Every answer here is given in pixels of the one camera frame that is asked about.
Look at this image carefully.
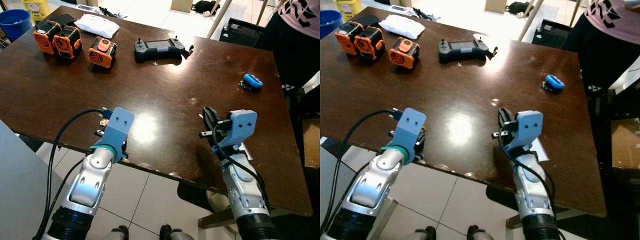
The blue hook on black base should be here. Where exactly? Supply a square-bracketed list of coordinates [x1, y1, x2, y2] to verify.
[239, 73, 264, 94]
[540, 74, 566, 94]

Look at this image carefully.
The dark brown wooden table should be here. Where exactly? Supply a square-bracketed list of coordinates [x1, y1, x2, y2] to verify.
[0, 5, 314, 217]
[320, 6, 609, 219]

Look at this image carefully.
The black handheld remote controller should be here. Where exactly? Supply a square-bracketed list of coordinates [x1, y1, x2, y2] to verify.
[133, 36, 195, 64]
[438, 36, 499, 64]

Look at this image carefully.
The orange black fan device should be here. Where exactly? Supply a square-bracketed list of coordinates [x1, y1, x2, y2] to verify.
[334, 21, 365, 56]
[88, 36, 118, 69]
[389, 37, 421, 70]
[52, 25, 83, 61]
[354, 26, 386, 62]
[33, 20, 62, 55]

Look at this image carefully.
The black plastic crate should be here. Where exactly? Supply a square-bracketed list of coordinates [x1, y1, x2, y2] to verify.
[531, 19, 574, 49]
[219, 17, 266, 48]

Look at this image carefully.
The grey white panel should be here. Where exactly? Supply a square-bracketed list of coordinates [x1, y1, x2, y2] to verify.
[320, 145, 343, 236]
[0, 119, 52, 240]

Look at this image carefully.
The wooden pole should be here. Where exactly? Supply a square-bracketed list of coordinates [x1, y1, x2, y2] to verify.
[207, 0, 234, 41]
[518, 0, 546, 42]

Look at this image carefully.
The black right robot foot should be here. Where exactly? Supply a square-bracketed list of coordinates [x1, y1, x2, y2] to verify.
[467, 224, 495, 240]
[159, 224, 193, 240]

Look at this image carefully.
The white plastic bag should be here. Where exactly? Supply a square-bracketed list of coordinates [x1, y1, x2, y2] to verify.
[378, 14, 426, 40]
[73, 13, 121, 39]

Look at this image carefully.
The black backpack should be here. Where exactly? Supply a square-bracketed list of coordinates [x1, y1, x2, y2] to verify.
[506, 1, 533, 17]
[193, 0, 221, 16]

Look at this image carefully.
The cardboard box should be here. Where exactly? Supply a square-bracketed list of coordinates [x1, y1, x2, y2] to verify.
[484, 0, 509, 15]
[170, 0, 195, 13]

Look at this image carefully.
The person in pink shirt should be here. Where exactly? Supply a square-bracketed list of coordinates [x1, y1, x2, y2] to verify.
[560, 0, 640, 98]
[252, 0, 321, 96]

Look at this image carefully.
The flat black case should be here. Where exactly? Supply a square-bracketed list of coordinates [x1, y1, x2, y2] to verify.
[352, 14, 382, 29]
[47, 13, 77, 28]

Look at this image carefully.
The small white device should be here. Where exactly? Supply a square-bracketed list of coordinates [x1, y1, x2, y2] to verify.
[76, 4, 103, 16]
[390, 4, 417, 17]

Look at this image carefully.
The blue plastic bucket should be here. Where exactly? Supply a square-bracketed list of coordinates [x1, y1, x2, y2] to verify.
[0, 8, 33, 43]
[320, 9, 344, 40]

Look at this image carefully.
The yellow box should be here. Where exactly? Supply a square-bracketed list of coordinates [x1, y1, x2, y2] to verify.
[333, 0, 364, 22]
[21, 0, 51, 23]

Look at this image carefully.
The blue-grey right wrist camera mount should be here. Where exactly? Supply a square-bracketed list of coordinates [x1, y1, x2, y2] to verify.
[504, 110, 545, 152]
[217, 109, 259, 152]

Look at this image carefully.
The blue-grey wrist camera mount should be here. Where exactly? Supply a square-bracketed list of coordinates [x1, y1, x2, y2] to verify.
[504, 110, 545, 152]
[384, 107, 428, 164]
[92, 106, 136, 162]
[217, 109, 259, 152]

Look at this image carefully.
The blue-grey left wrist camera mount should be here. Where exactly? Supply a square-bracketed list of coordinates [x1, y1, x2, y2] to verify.
[92, 106, 136, 162]
[384, 107, 428, 164]

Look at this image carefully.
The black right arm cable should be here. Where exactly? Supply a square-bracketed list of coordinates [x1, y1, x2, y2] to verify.
[497, 125, 557, 211]
[211, 124, 272, 213]

